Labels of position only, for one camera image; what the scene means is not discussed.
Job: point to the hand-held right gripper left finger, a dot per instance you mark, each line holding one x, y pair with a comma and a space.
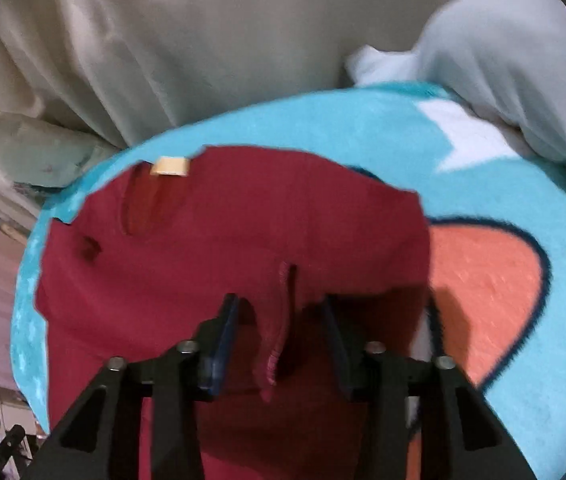
225, 345

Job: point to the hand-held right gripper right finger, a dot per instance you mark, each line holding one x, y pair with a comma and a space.
335, 345

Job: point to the red shirt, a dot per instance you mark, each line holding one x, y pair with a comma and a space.
243, 220

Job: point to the turquoise printed blanket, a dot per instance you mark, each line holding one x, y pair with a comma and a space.
508, 280

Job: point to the black stand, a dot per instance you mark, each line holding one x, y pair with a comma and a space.
5, 447

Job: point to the pale green cushion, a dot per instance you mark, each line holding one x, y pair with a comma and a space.
33, 152

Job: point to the beige curtain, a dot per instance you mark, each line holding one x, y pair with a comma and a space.
163, 45

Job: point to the white crumpled cloth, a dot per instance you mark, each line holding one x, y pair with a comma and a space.
513, 65

